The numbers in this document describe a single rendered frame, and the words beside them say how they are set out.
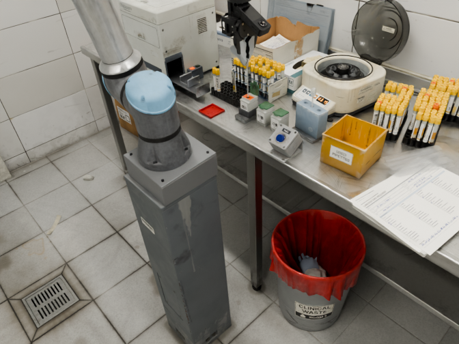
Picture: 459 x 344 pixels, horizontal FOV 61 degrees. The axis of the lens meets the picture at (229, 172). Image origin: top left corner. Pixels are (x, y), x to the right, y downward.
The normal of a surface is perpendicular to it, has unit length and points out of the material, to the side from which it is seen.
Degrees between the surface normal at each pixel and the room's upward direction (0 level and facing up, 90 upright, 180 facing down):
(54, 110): 90
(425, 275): 0
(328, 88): 90
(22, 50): 90
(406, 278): 0
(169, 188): 90
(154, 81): 10
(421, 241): 1
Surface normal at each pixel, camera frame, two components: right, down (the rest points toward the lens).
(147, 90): 0.01, -0.65
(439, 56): -0.73, 0.47
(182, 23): 0.67, 0.44
